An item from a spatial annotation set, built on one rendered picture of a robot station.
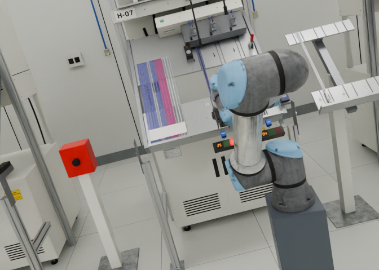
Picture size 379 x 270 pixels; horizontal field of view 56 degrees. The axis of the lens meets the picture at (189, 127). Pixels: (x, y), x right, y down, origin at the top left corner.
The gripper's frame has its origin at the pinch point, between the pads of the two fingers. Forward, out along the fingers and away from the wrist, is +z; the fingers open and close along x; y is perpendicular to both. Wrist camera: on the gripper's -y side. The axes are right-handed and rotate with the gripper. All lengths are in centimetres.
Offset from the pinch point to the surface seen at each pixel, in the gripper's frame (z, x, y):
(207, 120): 9.4, -6.0, -8.9
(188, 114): 9.2, -14.2, -15.4
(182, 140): 9.8, -20.0, -2.0
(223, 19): 2, 18, -65
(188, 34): 2, -3, -60
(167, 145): 10.5, -27.7, -2.0
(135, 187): 141, -74, -42
